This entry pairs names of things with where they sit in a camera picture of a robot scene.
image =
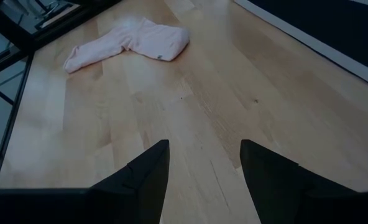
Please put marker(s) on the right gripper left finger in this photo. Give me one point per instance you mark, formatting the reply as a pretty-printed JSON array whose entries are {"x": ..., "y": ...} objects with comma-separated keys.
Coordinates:
[{"x": 140, "y": 193}]

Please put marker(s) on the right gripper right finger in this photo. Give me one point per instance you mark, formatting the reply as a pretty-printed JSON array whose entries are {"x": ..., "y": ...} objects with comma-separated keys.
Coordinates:
[{"x": 274, "y": 193}]

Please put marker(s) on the pale pink fleece garment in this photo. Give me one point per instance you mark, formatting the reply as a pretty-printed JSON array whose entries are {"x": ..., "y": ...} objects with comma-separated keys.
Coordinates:
[{"x": 153, "y": 40}]

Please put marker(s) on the navy white striped fabric bin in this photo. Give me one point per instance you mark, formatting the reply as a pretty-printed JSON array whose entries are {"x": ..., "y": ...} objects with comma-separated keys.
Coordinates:
[{"x": 327, "y": 34}]

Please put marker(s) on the black metal table frame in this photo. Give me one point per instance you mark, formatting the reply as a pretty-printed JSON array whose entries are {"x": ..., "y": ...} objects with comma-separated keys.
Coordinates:
[{"x": 22, "y": 42}]

